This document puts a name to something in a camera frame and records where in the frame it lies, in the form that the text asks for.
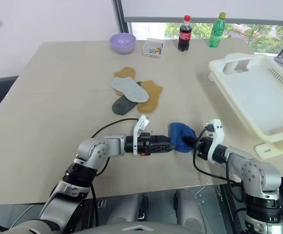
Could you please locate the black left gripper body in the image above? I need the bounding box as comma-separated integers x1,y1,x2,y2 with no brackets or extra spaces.
137,132,155,157

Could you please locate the grey robot torso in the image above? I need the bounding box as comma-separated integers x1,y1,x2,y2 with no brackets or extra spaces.
7,220,205,234

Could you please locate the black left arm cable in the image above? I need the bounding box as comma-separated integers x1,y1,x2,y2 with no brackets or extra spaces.
90,118,140,227

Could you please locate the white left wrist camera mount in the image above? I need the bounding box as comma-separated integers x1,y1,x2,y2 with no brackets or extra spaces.
133,114,150,156

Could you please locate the clear plastic small container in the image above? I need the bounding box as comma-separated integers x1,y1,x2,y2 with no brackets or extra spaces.
142,38,166,59

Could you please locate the white plastic basket tray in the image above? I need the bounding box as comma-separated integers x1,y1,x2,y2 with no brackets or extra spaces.
208,52,283,144

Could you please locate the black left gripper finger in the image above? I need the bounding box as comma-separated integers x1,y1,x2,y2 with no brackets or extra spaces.
151,134,170,144
152,143,175,154

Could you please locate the green bottle with yellow cap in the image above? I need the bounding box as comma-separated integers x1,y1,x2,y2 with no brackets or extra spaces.
208,12,226,48

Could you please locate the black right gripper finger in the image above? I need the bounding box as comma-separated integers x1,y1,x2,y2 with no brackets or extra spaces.
182,136,199,145

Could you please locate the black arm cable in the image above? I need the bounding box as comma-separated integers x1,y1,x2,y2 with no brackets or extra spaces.
192,124,245,203
90,118,140,227

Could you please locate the cola bottle with red cap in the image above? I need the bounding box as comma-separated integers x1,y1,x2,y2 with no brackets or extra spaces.
177,15,192,52

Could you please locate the blue sock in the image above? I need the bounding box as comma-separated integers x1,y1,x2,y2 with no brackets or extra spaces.
168,122,197,154

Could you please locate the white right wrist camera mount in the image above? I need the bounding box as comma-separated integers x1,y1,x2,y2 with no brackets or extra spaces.
204,118,225,164

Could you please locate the mustard yellow sock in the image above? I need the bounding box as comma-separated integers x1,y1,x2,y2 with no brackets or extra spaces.
137,80,164,114
113,66,136,96

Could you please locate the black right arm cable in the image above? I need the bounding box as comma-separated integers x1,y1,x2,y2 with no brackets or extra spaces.
192,124,245,203

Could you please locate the light grey sock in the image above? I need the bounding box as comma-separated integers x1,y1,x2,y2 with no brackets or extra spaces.
111,77,150,103

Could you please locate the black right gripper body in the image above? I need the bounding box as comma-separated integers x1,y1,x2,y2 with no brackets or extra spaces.
195,136,214,161

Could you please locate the dark window frame post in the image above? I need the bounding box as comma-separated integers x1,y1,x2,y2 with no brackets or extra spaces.
112,0,132,35

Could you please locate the dark green sock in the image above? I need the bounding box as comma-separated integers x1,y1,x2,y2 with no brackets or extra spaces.
112,81,143,116

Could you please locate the white roller blind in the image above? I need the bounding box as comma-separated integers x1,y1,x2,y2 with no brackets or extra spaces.
120,0,283,26

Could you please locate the purple plastic bowl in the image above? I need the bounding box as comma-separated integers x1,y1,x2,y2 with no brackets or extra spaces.
109,33,136,55

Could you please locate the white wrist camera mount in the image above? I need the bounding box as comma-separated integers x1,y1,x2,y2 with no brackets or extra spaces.
204,118,225,164
133,114,150,156

